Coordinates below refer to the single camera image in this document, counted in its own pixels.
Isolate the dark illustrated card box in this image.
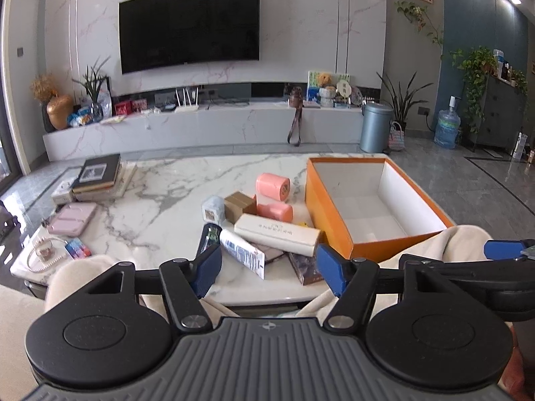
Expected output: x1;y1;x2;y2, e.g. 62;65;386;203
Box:
288;253;323;286

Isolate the white long rectangular case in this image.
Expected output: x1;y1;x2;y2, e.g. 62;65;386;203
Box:
234;214;323;257

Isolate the white blue-label lotion tube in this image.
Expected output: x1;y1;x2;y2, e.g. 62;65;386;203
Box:
219;229;266;280

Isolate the clear acrylic box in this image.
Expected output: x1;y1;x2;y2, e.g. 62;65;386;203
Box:
201;195;226;225

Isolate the orange cardboard box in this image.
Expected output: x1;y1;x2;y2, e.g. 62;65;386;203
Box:
305;156;454;263

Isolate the brown cardboard box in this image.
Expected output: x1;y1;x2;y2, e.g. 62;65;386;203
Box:
224;192;256;224

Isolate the pink pump bottle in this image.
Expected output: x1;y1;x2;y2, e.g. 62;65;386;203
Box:
256;203;294;223

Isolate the pink cylinder jar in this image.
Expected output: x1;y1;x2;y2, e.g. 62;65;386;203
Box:
256;173;291;202

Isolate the dark green shampoo bottle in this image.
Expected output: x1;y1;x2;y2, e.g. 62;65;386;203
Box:
196;223;222;256

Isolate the plaid fabric case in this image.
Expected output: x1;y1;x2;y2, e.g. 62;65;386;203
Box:
257;244;286;264

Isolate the small colourful card pack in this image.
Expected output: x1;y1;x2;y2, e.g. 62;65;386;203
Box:
65;238;93;259

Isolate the dark grey cabinet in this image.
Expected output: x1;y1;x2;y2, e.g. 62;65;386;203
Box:
475;77;526;151

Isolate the blue water jug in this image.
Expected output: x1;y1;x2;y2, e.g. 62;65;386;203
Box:
433;96;461;149

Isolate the stack of books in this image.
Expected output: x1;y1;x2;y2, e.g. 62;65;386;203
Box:
71;153;137;202

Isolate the grey metal trash bin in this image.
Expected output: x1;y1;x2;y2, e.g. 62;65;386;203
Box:
360;102;394;153

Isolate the woven pastel handbag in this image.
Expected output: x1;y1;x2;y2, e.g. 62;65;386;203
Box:
388;121;405;151

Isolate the pink tablet case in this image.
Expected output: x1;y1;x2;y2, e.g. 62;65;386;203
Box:
46;202;97;237

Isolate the white marble tv console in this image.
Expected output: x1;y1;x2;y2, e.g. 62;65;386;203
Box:
42;102;363;161

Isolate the white wifi router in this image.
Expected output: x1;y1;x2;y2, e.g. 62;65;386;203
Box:
174;87;199;112

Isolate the teddy bear ornament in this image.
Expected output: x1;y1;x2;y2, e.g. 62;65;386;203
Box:
316;73;336;108

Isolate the potted green floor plant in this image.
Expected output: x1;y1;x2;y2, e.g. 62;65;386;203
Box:
378;72;433;130

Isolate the hanging ivy plant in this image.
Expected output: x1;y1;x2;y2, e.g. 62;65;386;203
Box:
449;46;497;134

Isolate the gold vase with dried flowers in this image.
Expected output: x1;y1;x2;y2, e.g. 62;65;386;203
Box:
30;74;74;130

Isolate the potted grass plant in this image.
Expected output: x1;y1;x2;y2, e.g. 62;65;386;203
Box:
72;56;110;123

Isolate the pearl bracelet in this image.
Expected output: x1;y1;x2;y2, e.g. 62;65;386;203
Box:
26;235;69;264

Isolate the black wall television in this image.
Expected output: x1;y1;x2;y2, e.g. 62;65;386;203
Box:
119;0;260;74

